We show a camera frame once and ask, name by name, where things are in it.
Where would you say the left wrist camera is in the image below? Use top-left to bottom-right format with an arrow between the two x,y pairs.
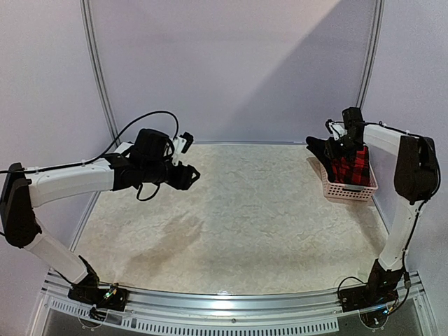
171,132 -> 194,166

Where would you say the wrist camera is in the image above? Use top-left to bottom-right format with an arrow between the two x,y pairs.
171,132 -> 194,166
325,119 -> 347,141

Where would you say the left aluminium frame post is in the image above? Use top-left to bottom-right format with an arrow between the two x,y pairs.
80,0 -> 120,147

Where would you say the aluminium frame post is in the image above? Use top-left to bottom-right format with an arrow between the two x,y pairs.
80,0 -> 120,147
354,1 -> 384,110

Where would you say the red black plaid garment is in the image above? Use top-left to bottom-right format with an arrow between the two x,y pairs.
328,146 -> 370,187

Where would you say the pink plastic laundry basket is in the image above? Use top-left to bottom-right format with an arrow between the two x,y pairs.
307,157 -> 378,202

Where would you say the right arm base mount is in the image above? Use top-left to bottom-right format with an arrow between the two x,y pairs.
337,269 -> 403,312

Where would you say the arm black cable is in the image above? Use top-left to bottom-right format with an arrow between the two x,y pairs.
363,120 -> 442,253
0,111 -> 181,202

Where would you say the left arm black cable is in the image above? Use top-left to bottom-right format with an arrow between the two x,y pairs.
0,111 -> 181,202

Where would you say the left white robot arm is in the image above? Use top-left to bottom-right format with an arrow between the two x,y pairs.
1,129 -> 200,304

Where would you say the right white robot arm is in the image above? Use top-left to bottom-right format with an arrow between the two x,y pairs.
325,107 -> 441,272

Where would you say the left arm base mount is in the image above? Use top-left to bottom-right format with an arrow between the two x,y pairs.
68,283 -> 130,312

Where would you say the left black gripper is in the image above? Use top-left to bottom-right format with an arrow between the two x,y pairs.
143,160 -> 201,190

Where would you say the right aluminium frame post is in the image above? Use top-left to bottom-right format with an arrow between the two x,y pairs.
354,1 -> 384,110

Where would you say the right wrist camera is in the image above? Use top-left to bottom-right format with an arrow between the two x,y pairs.
325,119 -> 347,141

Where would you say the black garment in basket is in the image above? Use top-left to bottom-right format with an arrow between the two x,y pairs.
305,136 -> 334,179

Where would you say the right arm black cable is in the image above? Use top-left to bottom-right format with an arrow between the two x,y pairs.
363,120 -> 442,253

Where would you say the aluminium front rail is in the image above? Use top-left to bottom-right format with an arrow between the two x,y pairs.
31,272 -> 438,335

